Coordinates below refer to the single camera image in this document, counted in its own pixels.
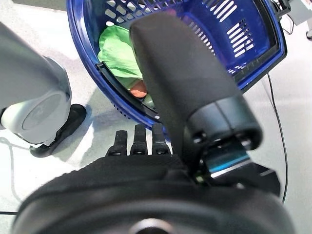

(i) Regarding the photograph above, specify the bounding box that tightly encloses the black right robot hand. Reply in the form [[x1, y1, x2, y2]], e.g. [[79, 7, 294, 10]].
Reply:
[[11, 11, 297, 234]]

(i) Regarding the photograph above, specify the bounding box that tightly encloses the blue plastic shopping basket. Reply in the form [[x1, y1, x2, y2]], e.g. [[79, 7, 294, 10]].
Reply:
[[66, 0, 288, 131]]

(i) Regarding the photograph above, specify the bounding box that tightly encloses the dark green pepper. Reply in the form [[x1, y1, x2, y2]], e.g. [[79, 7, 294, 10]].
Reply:
[[142, 94, 156, 110]]

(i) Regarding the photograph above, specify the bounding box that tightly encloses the black right robot foot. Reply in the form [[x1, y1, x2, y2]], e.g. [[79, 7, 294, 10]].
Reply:
[[30, 103, 87, 158]]

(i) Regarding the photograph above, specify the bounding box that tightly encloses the white standing desk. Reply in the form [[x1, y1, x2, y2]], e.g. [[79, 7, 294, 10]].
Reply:
[[289, 0, 312, 41]]

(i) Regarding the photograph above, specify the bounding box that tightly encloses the silver right robot leg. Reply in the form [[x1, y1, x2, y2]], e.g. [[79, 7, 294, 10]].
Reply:
[[0, 21, 73, 144]]

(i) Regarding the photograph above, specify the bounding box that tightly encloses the white floor cable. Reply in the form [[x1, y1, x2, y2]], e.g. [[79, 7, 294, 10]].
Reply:
[[0, 136, 22, 203]]

